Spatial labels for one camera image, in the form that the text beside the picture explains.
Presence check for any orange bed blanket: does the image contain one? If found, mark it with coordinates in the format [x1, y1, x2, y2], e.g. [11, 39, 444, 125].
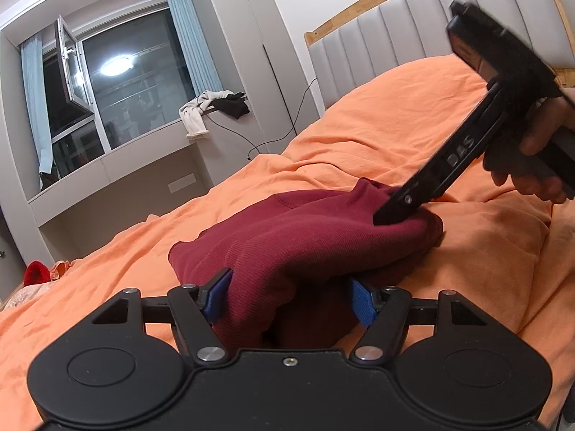
[0, 54, 575, 431]

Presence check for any window with open sash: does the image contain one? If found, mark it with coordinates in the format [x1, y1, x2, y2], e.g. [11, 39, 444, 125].
[42, 2, 195, 156]

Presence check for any white wall socket plate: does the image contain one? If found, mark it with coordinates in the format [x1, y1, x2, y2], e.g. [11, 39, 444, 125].
[167, 174, 197, 194]

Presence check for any white garment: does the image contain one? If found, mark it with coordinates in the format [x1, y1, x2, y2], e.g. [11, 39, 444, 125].
[179, 90, 234, 141]

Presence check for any dark red long-sleeved shirt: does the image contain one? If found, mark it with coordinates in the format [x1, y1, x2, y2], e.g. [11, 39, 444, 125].
[168, 179, 445, 351]

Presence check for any black cable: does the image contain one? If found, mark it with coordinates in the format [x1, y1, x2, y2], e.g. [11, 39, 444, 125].
[204, 78, 317, 161]

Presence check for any red plush item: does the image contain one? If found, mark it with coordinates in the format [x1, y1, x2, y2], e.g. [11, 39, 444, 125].
[23, 260, 51, 286]

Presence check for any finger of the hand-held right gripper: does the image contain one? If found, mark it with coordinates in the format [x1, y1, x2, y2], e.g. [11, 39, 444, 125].
[373, 187, 425, 227]

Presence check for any person's right hand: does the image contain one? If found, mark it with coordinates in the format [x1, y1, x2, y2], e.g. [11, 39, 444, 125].
[483, 92, 575, 205]

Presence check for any floral patterned pillow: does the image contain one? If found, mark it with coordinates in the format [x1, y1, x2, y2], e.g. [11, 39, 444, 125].
[0, 281, 46, 311]

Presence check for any grey padded wooden headboard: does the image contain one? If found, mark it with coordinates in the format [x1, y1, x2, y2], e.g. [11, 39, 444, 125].
[304, 0, 575, 120]

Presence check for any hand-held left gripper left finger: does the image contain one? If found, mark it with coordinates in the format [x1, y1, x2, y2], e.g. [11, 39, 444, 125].
[92, 267, 234, 366]

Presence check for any black garment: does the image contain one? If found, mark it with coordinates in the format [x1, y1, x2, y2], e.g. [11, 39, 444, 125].
[211, 92, 251, 120]

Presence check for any small orange cloth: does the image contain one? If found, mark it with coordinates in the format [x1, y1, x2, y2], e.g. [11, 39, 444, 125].
[49, 260, 75, 281]

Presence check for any grey built-in wardrobe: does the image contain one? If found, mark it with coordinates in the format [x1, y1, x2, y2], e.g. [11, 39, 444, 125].
[0, 0, 328, 279]

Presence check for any light blue curtain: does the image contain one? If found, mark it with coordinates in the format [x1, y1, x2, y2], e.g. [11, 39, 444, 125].
[162, 0, 224, 95]
[20, 31, 55, 176]

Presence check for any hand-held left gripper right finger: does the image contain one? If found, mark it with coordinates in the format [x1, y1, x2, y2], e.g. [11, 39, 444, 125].
[348, 277, 488, 366]

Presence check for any grey wardrobe door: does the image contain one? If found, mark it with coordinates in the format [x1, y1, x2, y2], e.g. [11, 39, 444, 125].
[0, 220, 25, 297]

